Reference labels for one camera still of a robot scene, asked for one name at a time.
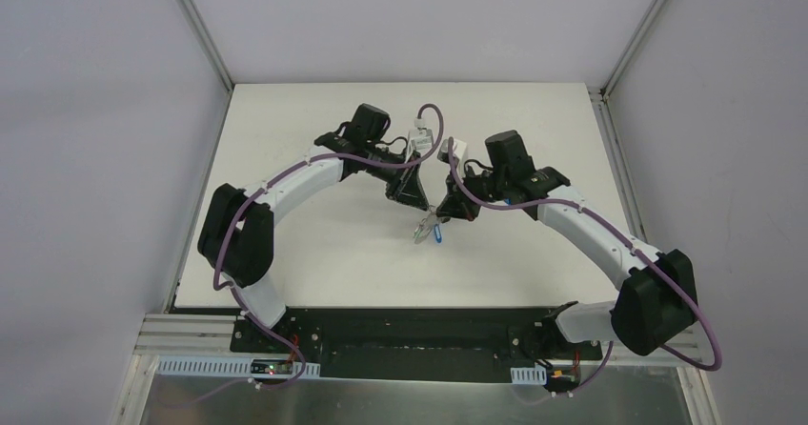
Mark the keyring with keys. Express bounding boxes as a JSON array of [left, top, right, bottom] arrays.
[[413, 212, 443, 245]]

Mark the green tagged key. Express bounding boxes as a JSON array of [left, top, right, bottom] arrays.
[[413, 227, 431, 244]]

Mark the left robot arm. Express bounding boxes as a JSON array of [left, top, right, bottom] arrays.
[[197, 103, 445, 354]]

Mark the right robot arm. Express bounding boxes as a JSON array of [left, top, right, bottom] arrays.
[[438, 130, 697, 358]]

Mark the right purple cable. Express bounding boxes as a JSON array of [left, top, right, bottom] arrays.
[[444, 137, 724, 398]]

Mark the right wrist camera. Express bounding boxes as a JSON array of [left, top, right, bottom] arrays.
[[438, 137, 468, 166]]

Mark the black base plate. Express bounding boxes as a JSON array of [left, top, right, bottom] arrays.
[[230, 307, 602, 383]]

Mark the aluminium frame rail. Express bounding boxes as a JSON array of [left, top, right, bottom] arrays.
[[133, 313, 253, 355]]

